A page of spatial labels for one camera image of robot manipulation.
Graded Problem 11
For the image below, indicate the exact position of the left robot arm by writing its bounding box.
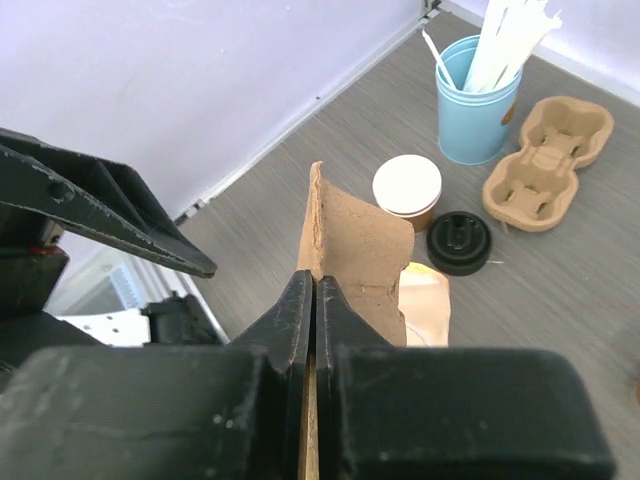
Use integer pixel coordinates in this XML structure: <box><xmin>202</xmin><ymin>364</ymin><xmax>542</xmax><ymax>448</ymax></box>
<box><xmin>1</xmin><ymin>129</ymin><xmax>226</xmax><ymax>385</ymax></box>

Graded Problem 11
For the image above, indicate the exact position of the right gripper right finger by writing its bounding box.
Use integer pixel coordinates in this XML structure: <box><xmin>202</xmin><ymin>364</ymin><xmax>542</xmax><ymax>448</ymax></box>
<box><xmin>315</xmin><ymin>277</ymin><xmax>616</xmax><ymax>479</ymax></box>

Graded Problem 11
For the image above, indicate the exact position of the single cardboard cup carrier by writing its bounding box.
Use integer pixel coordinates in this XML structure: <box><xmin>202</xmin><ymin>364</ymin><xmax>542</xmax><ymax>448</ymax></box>
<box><xmin>297</xmin><ymin>162</ymin><xmax>415</xmax><ymax>346</ymax></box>

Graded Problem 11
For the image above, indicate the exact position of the cardboard cup carrier stack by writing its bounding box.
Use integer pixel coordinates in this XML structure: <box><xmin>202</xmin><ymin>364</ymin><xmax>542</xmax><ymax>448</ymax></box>
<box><xmin>482</xmin><ymin>96</ymin><xmax>615</xmax><ymax>232</ymax></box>

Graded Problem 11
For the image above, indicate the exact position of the light blue straw holder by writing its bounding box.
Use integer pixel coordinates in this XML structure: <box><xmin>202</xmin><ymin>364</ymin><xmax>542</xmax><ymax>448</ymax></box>
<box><xmin>435</xmin><ymin>35</ymin><xmax>523</xmax><ymax>165</ymax></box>

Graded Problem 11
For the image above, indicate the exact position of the stack of black lids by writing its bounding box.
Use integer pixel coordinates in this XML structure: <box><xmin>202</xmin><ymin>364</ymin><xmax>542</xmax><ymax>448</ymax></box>
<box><xmin>426</xmin><ymin>211</ymin><xmax>493</xmax><ymax>276</ymax></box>

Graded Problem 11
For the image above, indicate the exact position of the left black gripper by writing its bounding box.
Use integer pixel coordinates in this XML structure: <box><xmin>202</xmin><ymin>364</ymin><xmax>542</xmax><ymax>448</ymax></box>
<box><xmin>1</xmin><ymin>129</ymin><xmax>217</xmax><ymax>320</ymax></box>

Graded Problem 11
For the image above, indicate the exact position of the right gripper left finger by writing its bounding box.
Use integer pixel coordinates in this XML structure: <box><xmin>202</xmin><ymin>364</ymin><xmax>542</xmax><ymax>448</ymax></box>
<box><xmin>1</xmin><ymin>271</ymin><xmax>313</xmax><ymax>479</ymax></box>

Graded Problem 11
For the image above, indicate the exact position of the stack of paper cups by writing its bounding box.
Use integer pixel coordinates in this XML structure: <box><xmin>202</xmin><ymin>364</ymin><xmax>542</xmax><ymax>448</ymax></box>
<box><xmin>372</xmin><ymin>154</ymin><xmax>443</xmax><ymax>233</ymax></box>

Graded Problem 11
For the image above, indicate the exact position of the brown paper bag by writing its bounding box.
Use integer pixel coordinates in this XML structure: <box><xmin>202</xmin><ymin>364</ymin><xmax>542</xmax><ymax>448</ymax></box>
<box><xmin>399</xmin><ymin>262</ymin><xmax>451</xmax><ymax>347</ymax></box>

